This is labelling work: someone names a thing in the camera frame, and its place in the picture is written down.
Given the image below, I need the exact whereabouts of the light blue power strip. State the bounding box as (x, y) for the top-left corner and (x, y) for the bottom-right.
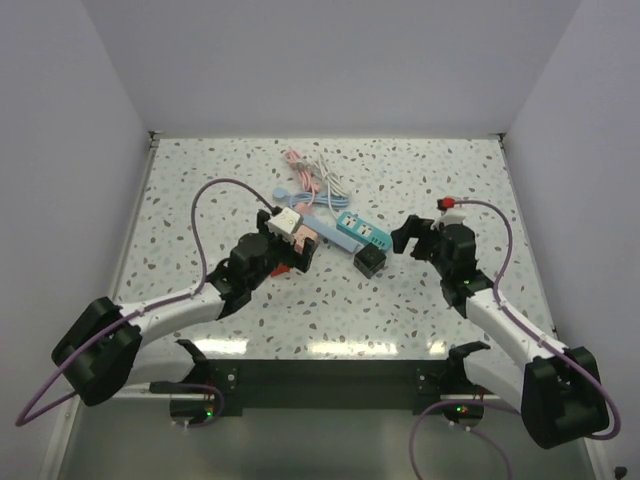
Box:
(302, 214), (360, 254)

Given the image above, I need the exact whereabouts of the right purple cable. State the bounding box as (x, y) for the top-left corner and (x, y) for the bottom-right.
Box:
(409, 198), (624, 480)

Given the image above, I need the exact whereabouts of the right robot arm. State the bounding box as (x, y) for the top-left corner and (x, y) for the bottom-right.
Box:
(391, 215), (621, 449)

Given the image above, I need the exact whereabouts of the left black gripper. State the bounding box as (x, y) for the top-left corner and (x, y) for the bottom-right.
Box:
(247, 212), (316, 291)

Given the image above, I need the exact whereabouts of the pink power strip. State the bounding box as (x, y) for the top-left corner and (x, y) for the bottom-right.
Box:
(294, 225), (318, 254)

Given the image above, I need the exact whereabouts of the white coiled cord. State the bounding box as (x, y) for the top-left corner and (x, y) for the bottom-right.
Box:
(312, 153), (354, 199)

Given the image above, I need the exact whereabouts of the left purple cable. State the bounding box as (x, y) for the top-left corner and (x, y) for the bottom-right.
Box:
(14, 177), (281, 427)

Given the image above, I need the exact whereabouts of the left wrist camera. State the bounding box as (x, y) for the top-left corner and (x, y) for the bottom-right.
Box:
(266, 208), (303, 238)

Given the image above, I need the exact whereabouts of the teal power strip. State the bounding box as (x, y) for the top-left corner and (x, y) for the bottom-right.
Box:
(336, 211), (392, 251)

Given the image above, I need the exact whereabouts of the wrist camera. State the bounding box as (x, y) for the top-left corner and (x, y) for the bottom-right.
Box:
(432, 197), (466, 230)
(266, 208), (303, 238)

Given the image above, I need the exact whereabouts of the purple cable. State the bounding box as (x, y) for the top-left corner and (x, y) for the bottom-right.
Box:
(409, 198), (624, 480)
(14, 177), (281, 427)

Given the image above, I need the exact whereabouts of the red plug adapter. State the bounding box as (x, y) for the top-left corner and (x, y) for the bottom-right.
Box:
(271, 264), (291, 277)

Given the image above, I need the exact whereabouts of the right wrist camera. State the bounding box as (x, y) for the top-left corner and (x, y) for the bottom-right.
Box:
(432, 197), (466, 230)

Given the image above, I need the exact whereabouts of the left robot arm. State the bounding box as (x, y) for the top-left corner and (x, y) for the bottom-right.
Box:
(51, 208), (316, 406)

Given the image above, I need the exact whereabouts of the blue coiled cord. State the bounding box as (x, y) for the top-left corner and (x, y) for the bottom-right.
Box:
(271, 185), (351, 212)

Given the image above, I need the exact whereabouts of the pink coiled cord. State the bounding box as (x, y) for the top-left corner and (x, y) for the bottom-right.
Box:
(283, 145), (326, 195)

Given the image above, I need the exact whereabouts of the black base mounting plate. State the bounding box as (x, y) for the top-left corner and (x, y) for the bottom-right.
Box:
(148, 339), (494, 419)

